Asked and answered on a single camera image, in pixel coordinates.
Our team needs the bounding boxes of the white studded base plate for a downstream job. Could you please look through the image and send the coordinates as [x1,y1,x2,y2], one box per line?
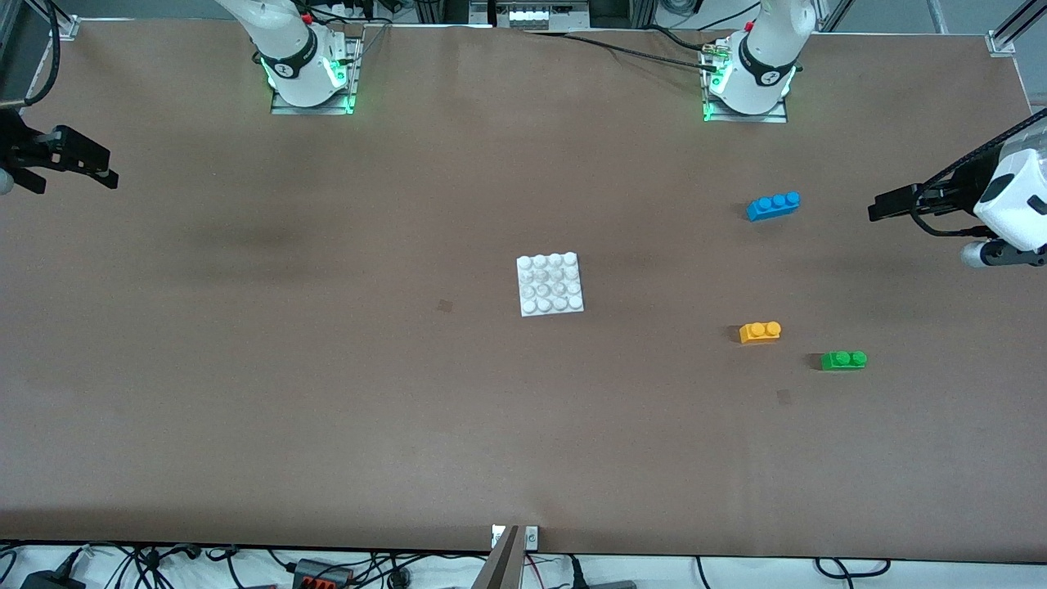
[516,252,585,317]

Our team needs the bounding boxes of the blue three-stud block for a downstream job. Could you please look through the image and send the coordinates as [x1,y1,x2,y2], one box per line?
[746,191,802,223]

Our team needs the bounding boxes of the white power strip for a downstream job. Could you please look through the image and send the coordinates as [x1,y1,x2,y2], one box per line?
[493,2,591,31]

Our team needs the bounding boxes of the black adapter with red connectors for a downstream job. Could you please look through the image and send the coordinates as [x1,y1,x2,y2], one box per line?
[292,558,355,589]

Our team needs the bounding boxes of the braided black left arm cable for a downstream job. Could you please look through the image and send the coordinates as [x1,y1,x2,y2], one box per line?
[908,106,1047,240]

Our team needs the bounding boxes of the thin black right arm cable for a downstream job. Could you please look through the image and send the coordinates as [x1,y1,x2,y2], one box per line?
[23,0,63,107]

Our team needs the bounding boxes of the aluminium frame rail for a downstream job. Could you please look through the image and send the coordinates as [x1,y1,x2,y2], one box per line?
[994,0,1047,46]

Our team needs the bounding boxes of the long black table cable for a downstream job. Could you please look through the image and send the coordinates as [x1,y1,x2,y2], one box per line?
[523,29,725,76]

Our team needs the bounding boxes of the grey wedge camera post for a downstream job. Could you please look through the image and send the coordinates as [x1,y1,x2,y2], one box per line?
[472,525,525,589]

